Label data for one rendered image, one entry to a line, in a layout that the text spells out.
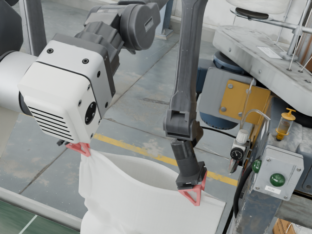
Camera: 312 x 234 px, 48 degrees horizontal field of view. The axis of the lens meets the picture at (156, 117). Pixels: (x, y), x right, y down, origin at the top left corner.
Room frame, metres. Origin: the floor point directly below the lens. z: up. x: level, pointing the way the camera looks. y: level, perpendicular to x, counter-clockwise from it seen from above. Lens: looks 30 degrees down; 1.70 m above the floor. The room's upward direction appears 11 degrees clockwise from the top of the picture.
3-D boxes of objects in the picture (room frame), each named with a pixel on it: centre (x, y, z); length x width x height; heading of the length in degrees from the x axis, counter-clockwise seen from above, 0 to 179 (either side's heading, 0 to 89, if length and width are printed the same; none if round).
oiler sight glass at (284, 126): (0.65, -0.27, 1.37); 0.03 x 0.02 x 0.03; 77
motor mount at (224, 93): (1.03, -0.27, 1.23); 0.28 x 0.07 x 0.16; 77
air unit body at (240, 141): (0.84, -0.25, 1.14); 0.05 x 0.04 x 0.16; 167
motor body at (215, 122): (1.13, -0.23, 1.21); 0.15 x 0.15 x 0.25
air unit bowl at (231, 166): (0.85, -0.25, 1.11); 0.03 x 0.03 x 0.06
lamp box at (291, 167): (0.59, -0.27, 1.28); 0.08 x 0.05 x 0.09; 77
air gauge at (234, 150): (0.83, -0.24, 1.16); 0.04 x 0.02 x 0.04; 77
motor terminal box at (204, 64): (1.11, -0.13, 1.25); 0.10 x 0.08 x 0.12; 12
